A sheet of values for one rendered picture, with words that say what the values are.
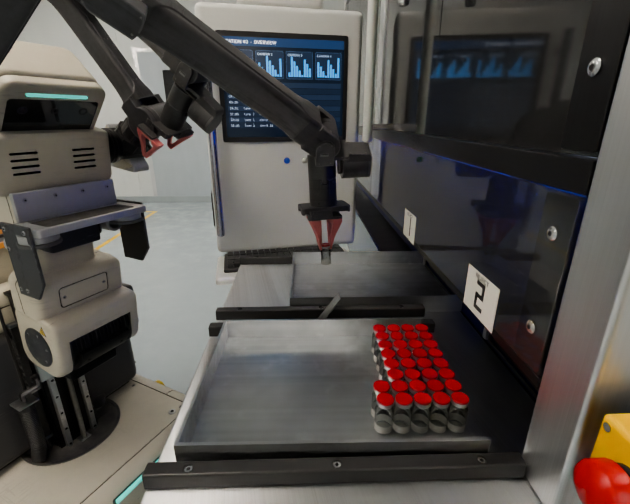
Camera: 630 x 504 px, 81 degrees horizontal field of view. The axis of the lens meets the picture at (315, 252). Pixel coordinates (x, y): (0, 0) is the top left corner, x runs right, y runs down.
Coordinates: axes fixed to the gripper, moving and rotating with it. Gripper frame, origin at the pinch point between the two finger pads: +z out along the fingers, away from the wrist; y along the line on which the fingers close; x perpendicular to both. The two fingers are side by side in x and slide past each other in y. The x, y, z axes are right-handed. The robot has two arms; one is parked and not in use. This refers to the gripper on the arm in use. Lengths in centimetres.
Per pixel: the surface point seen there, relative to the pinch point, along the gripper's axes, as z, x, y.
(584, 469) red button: -1, -60, 6
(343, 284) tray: 9.8, -0.2, 3.9
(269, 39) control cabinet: -50, 47, -4
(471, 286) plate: -2.8, -33.9, 13.4
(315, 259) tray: 7.8, 13.2, 0.0
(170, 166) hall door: 19, 529, -125
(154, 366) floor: 91, 105, -74
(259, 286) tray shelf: 9.1, 2.9, -15.1
